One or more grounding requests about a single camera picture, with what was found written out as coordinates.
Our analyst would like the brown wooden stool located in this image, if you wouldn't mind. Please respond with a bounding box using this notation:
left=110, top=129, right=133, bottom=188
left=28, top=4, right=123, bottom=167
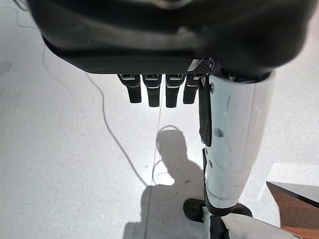
left=266, top=181, right=319, bottom=230

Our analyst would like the thin white floor cable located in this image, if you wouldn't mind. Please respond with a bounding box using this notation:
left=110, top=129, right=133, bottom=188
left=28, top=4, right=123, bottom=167
left=12, top=0, right=185, bottom=187

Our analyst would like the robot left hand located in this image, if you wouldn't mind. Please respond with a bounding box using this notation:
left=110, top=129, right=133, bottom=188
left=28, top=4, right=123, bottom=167
left=26, top=0, right=311, bottom=216

